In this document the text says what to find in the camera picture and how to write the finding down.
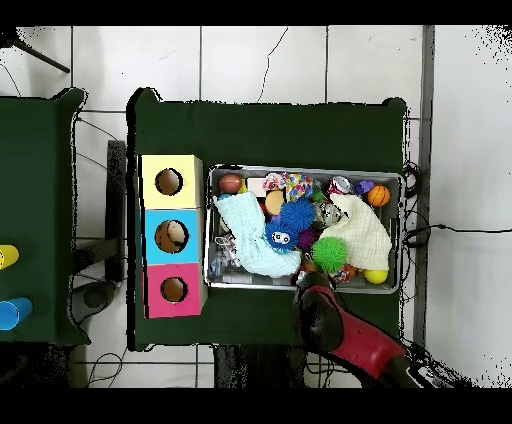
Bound wooden box with three holes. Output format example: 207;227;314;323
137;154;209;320

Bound light blue quilted cloth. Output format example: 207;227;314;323
212;191;303;279

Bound brown toy football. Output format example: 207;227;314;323
217;173;244;195

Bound blue spiky rubber ball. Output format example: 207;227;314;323
278;197;317;232

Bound colourful patterned cloth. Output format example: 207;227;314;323
262;172;314;202

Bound dark green table cloth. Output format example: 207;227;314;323
0;87;91;347
126;87;408;352

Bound green spiky rubber ball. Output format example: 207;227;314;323
310;236;349;274

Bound red soda can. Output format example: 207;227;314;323
327;175;353;196

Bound cream quilted cloth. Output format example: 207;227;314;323
319;192;393;272

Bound orange toy basketball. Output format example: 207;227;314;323
366;184;391;208

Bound yellow ball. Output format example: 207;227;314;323
362;268;389;286

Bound black metal stand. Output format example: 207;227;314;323
71;139;127;283

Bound yellow cylinder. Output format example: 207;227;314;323
0;244;20;270

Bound blue cylinder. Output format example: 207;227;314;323
0;297;34;332

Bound black tripod leg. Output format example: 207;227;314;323
0;26;71;74

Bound silver wire mesh bin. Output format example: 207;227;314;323
205;163;404;295

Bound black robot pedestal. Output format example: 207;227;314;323
213;344;307;388

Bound black power cable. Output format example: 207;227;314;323
403;223;512;247

